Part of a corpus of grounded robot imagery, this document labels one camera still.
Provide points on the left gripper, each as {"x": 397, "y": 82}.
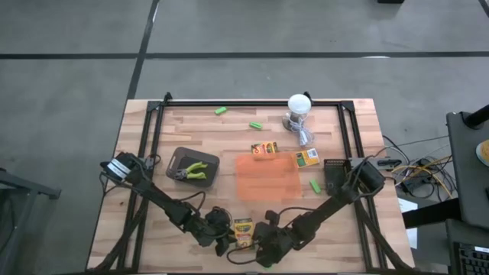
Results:
{"x": 214, "y": 229}

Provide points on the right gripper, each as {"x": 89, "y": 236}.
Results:
{"x": 273, "y": 238}

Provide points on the yellow green crayon box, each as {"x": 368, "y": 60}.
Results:
{"x": 263, "y": 147}
{"x": 306, "y": 158}
{"x": 243, "y": 231}

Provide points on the orange translucent plastic bin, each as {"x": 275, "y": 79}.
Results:
{"x": 267, "y": 179}

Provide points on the black mesh basket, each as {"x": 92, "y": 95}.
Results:
{"x": 334, "y": 172}

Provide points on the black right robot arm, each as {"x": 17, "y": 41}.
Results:
{"x": 324, "y": 208}

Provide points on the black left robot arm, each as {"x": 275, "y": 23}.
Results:
{"x": 160, "y": 196}

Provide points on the dark grey plastic bin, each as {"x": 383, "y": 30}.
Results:
{"x": 206, "y": 160}

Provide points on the green Ticonderoga eraser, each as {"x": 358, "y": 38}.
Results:
{"x": 315, "y": 186}

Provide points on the white paper sheet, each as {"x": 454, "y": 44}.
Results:
{"x": 408, "y": 206}

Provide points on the black table clamp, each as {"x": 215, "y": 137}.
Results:
{"x": 387, "y": 163}

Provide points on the white dome lamp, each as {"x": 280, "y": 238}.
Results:
{"x": 299, "y": 103}

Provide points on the black power adapter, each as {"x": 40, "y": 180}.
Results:
{"x": 414, "y": 184}

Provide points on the black cart leg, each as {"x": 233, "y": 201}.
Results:
{"x": 431, "y": 214}

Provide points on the black keyboard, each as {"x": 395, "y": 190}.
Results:
{"x": 471, "y": 261}

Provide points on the grey metal stand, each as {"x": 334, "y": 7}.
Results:
{"x": 23, "y": 187}

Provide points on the yellow round disc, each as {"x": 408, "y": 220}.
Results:
{"x": 484, "y": 153}

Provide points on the black pole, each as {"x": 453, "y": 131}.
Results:
{"x": 479, "y": 116}

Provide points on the black floor object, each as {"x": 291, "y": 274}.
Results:
{"x": 389, "y": 1}

